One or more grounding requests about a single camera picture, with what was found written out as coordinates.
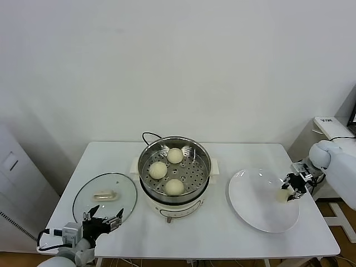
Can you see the cream electric cooker base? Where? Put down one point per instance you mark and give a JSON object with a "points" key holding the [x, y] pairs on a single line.
{"points": [[178, 207]]}

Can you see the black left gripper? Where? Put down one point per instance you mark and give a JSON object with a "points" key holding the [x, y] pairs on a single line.
{"points": [[93, 228]]}

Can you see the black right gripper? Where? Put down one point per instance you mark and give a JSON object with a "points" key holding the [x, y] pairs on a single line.
{"points": [[299, 182]]}

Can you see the white steamed baozi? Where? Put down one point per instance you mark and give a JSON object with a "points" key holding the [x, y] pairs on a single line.
{"points": [[175, 155], [174, 187], [281, 196], [158, 170]]}

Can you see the white side desk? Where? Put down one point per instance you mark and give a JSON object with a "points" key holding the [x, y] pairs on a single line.
{"points": [[331, 126]]}

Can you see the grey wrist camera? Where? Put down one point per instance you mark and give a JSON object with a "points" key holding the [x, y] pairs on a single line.
{"points": [[71, 232], [301, 169]]}

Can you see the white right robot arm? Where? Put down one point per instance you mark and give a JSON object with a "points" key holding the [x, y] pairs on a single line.
{"points": [[339, 172]]}

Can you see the white round plate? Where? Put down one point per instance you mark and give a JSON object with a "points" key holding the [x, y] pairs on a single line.
{"points": [[258, 205]]}

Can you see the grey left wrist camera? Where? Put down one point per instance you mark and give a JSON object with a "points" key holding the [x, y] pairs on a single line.
{"points": [[71, 232]]}

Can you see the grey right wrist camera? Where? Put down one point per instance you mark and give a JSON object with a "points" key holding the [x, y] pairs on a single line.
{"points": [[301, 169]]}

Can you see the white cabinet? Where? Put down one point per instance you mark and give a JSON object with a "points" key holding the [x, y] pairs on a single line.
{"points": [[16, 180]]}

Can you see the steel perforated steamer basket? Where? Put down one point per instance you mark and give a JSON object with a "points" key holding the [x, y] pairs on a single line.
{"points": [[192, 178]]}

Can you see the white table leg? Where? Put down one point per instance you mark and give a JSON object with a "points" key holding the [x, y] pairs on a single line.
{"points": [[267, 262], [98, 262]]}

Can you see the laptop computer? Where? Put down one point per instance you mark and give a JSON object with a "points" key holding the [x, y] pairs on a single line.
{"points": [[352, 118]]}

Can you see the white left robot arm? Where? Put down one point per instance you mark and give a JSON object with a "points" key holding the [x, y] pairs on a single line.
{"points": [[80, 250]]}

